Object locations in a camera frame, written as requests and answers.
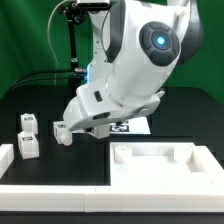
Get white square tabletop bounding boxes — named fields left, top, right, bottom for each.
left=110, top=142, right=224, bottom=187

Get white tag sheet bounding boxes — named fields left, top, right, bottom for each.
left=71, top=117, right=152, bottom=136

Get black cables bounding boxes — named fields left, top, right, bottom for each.
left=8, top=68, right=87, bottom=92

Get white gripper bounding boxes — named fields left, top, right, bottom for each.
left=61, top=83, right=166, bottom=134

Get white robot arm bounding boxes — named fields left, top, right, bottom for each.
left=63, top=0, right=202, bottom=131

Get black camera stand pole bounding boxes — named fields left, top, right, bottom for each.
left=58, top=1, right=87, bottom=90

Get white U-shaped fence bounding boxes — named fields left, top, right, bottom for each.
left=0, top=143, right=224, bottom=213

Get white cable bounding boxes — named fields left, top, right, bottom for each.
left=46, top=0, right=70, bottom=87

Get overhead camera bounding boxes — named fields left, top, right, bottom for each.
left=77, top=0, right=111, bottom=10

